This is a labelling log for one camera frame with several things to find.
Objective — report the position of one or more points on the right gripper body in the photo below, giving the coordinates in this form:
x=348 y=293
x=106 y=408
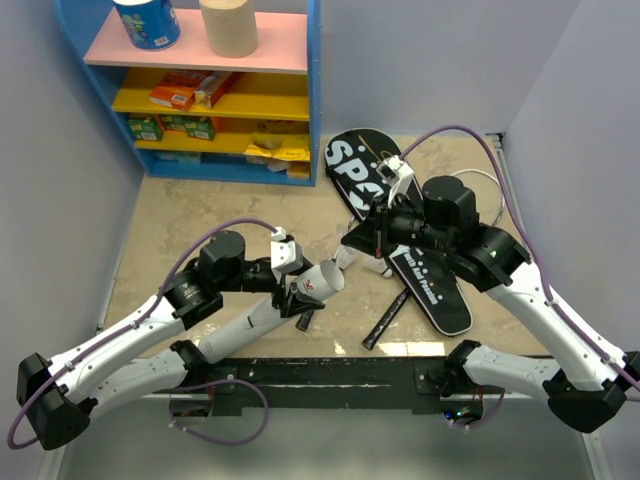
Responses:
x=401 y=226

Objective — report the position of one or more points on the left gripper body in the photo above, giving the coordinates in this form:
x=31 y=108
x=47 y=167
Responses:
x=255 y=279

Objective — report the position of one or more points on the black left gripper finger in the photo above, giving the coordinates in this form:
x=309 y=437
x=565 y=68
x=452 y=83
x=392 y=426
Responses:
x=298 y=303
x=306 y=265

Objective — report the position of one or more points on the white shuttlecock tube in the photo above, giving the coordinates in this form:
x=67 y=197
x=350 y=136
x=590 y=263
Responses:
x=320 y=282

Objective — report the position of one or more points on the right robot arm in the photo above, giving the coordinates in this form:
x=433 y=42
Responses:
x=585 y=380

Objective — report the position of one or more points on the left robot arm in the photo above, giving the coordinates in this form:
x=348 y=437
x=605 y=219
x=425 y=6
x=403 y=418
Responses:
x=61 y=395

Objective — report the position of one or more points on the black shaft badminton racket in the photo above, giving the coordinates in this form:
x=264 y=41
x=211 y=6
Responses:
x=304 y=321

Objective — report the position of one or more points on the white badminton racket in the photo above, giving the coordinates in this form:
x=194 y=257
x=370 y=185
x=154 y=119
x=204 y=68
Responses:
x=491 y=211

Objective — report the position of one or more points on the black racket cover bag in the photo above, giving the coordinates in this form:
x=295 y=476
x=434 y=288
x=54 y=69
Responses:
x=351 y=159

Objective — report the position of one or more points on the yellow snack bag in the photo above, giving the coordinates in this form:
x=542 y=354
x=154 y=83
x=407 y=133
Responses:
x=281 y=152

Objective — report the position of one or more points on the green box right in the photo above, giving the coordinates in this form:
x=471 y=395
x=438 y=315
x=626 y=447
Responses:
x=201 y=128

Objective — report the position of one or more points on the blue shelf unit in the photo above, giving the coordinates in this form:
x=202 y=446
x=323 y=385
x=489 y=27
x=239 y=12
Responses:
x=277 y=90

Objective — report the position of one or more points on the green box middle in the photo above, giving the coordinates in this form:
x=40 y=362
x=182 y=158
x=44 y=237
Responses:
x=174 y=123

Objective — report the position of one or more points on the red white box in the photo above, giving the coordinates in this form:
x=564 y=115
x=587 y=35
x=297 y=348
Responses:
x=213 y=87

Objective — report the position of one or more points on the orange box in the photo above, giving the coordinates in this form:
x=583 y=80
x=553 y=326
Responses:
x=176 y=88

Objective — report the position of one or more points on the brown paper roll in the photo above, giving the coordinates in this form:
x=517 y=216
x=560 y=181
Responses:
x=230 y=27

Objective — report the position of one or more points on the blue snack canister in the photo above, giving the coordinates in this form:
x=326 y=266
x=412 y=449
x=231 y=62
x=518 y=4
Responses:
x=150 y=24

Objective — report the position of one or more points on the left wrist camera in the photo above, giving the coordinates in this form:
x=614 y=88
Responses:
x=285 y=253

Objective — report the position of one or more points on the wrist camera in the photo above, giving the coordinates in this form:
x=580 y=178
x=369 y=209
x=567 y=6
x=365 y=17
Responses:
x=285 y=253
x=398 y=175

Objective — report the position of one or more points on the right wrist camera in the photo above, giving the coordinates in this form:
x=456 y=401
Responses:
x=398 y=175

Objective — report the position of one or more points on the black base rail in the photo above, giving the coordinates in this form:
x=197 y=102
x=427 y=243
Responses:
x=387 y=383

